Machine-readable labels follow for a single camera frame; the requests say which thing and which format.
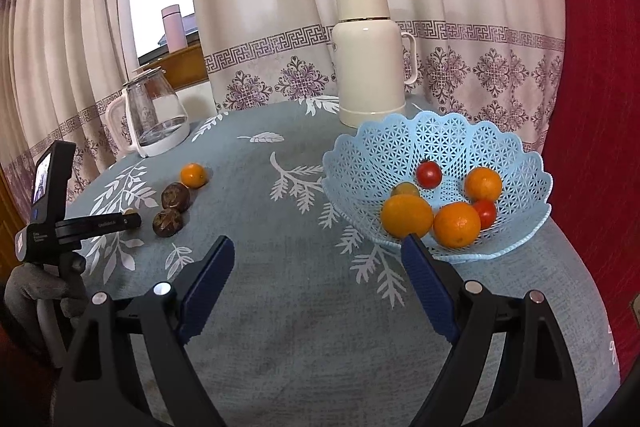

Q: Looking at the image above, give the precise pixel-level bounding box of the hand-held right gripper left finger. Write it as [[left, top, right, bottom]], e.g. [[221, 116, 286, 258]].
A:
[[52, 235, 236, 427]]

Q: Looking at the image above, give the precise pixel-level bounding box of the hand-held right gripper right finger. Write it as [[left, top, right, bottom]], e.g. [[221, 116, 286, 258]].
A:
[[400, 233, 590, 427]]

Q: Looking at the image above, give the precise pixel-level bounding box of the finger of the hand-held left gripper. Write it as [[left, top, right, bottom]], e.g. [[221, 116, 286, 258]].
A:
[[57, 213, 143, 240]]

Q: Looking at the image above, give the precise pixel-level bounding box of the orange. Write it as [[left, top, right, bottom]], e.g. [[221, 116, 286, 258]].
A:
[[433, 202, 482, 249], [464, 167, 503, 202], [381, 194, 435, 239], [180, 163, 208, 189]]

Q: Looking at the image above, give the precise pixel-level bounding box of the red cherry tomato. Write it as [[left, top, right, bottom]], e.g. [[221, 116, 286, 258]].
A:
[[472, 199, 498, 230], [416, 161, 443, 188]]

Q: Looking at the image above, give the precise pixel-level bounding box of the light blue lattice plastic basket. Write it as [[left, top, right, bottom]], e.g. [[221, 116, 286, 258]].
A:
[[321, 111, 554, 264]]

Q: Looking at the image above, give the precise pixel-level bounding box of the person's left hand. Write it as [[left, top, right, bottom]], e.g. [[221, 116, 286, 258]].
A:
[[5, 263, 90, 319]]

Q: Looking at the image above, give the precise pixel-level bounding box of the brown passion fruit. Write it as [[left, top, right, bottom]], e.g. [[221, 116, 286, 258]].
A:
[[151, 209, 183, 238], [161, 183, 191, 210]]

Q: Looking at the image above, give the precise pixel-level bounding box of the grey leaf-print tablecloth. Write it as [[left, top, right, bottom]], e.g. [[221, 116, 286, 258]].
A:
[[65, 94, 623, 427]]

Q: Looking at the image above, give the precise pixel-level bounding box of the wooden chair backrest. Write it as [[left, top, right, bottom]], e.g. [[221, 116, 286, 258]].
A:
[[164, 44, 210, 88]]

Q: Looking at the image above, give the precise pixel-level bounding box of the pink bottle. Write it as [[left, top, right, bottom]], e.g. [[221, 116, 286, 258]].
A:
[[161, 5, 187, 52]]

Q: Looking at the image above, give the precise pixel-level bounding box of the cream thermos flask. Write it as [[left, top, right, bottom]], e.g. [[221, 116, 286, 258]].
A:
[[331, 0, 418, 128]]

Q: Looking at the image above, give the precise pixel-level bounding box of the red quilted cloth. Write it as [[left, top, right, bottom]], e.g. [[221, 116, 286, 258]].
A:
[[542, 0, 640, 378]]

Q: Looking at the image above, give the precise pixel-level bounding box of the glass kettle with white handle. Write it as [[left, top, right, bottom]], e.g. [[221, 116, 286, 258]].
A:
[[105, 66, 192, 158]]

